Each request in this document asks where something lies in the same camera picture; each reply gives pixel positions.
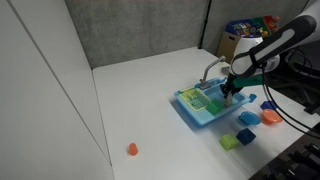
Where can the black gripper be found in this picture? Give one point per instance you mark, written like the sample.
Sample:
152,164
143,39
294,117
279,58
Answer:
230,83

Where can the white black Franka arm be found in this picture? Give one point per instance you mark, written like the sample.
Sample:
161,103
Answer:
283,36

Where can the green square bottle holder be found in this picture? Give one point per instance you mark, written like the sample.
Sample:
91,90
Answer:
214,106

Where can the blue toy sink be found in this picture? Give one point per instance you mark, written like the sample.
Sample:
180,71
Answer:
200,116

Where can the small blue cup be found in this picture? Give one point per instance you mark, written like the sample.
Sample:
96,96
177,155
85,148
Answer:
252,97

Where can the grey toy faucet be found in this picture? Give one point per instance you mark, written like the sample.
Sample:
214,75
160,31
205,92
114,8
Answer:
207,70

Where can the yellow-green dish rack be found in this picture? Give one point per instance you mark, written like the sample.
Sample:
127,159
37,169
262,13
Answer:
194,98

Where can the bright blue cube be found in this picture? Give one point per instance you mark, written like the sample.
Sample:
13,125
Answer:
267,105

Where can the dark navy blue cube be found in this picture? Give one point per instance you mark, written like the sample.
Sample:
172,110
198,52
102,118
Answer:
246,136

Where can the orange toy plate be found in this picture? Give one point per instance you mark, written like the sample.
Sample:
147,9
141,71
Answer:
271,116

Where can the lime green cube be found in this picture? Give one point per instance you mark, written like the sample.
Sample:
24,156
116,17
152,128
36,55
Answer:
228,141

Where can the black pole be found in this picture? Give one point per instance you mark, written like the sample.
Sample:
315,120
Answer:
204,23

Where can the black tripod stand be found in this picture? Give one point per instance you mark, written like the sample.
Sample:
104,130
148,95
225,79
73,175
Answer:
312,107

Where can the black clamp rig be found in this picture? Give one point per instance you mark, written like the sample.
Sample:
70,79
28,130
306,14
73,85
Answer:
296,160

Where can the small orange cup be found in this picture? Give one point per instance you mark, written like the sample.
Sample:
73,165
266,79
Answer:
133,149

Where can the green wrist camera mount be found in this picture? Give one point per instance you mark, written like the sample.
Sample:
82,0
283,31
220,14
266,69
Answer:
248,81

